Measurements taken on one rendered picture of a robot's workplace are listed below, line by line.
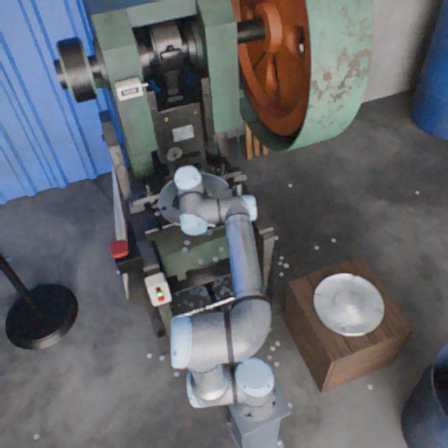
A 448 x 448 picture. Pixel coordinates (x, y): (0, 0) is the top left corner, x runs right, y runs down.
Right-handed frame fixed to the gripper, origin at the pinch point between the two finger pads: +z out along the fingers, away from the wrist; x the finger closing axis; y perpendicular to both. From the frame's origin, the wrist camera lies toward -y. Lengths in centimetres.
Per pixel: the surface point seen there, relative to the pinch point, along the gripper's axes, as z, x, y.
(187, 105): -30.3, 26.8, -10.0
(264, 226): 20.2, 11.6, 16.9
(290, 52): -37, 49, 19
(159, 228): 9.4, -4.9, -20.4
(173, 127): -25.0, 20.7, -14.2
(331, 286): 47, 3, 48
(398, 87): 149, 206, 54
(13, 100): 26, 48, -146
